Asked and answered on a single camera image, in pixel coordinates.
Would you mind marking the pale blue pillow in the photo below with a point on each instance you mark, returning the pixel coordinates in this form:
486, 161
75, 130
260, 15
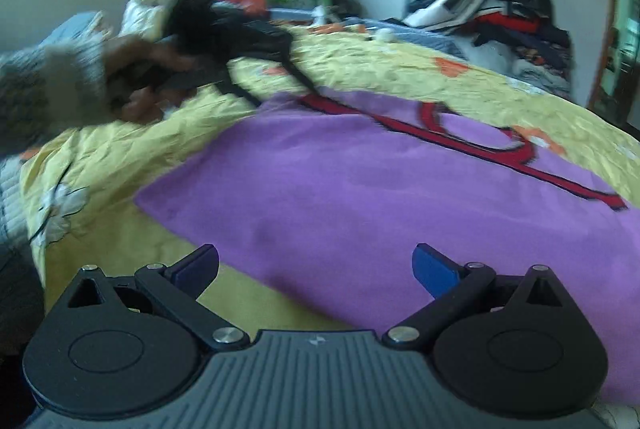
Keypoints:
70, 29

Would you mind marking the white plastic bag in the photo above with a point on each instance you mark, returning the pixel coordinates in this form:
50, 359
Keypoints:
145, 11

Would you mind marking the purple shirt with red collar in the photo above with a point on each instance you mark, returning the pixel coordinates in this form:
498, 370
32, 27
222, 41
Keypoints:
350, 209

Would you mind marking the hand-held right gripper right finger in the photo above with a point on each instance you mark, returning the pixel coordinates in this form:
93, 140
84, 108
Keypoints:
431, 270

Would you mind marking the pile of clothes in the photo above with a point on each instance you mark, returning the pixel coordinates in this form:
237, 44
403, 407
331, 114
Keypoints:
500, 24

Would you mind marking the grey quilted blanket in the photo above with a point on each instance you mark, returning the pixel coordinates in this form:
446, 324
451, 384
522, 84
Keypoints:
12, 204

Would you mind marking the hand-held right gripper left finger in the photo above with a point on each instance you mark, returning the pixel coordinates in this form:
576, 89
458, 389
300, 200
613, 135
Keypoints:
196, 269

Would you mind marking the person's left hand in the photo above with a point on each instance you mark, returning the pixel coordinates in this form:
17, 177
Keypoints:
130, 59

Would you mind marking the small white object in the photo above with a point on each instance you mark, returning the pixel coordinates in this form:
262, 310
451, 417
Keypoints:
385, 34

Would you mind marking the blue quilt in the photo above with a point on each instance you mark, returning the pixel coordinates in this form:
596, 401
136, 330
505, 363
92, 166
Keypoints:
425, 39

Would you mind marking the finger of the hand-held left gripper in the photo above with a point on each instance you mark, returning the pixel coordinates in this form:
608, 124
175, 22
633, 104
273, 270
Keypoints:
301, 75
239, 88

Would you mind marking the yellow floral bedsheet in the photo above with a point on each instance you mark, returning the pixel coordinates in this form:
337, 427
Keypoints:
390, 64

